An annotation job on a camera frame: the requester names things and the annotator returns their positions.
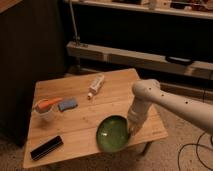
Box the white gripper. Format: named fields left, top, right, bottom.
left=127, top=99, right=152, bottom=136

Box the green ceramic bowl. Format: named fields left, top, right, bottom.
left=96, top=115, right=130, bottom=153

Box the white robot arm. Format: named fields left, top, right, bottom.
left=127, top=79, right=213, bottom=135

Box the white tube with cap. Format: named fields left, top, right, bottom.
left=87, top=74, right=105, bottom=99

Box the wooden folding table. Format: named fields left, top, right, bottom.
left=22, top=68, right=169, bottom=169

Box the blue sponge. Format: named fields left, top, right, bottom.
left=58, top=98, right=78, bottom=112

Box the black rectangular box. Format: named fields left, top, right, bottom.
left=30, top=136, right=63, bottom=161

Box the long grey case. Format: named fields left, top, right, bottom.
left=66, top=42, right=213, bottom=80

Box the orange carrot toy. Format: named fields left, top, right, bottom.
left=35, top=98, right=62, bottom=111

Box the metal stand pole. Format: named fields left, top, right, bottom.
left=69, top=0, right=86, bottom=47

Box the wooden shelf board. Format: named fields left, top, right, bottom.
left=64, top=0, right=213, bottom=20

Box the black floor cable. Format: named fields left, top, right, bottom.
left=177, top=130, right=213, bottom=171

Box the black case handle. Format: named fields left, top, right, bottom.
left=165, top=56, right=194, bottom=66

